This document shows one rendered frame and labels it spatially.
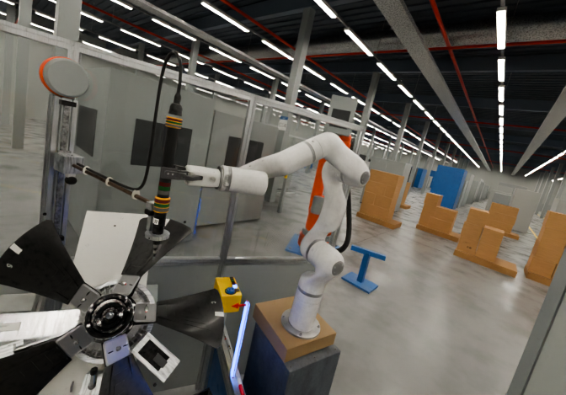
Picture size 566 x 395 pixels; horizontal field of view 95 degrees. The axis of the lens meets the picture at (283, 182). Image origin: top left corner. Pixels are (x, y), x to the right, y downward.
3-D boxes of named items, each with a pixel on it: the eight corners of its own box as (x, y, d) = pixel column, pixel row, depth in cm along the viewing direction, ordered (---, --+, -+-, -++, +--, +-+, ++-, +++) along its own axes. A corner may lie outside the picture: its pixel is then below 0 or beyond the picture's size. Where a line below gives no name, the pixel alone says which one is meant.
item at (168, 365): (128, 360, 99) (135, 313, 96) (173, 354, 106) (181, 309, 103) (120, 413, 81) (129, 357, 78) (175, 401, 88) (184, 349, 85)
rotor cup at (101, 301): (78, 346, 78) (71, 349, 68) (90, 294, 84) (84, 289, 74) (134, 339, 84) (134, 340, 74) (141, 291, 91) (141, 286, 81)
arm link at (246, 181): (226, 166, 90) (232, 166, 82) (261, 171, 96) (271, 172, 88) (222, 189, 90) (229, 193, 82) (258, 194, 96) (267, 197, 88)
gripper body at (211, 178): (222, 193, 81) (184, 189, 76) (216, 185, 90) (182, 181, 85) (226, 169, 80) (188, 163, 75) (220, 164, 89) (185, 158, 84)
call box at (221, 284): (211, 295, 134) (215, 276, 133) (231, 294, 139) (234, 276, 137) (217, 316, 120) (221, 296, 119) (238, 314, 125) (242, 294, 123)
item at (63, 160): (51, 169, 109) (53, 149, 107) (72, 169, 115) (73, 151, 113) (62, 175, 104) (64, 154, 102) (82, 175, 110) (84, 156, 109)
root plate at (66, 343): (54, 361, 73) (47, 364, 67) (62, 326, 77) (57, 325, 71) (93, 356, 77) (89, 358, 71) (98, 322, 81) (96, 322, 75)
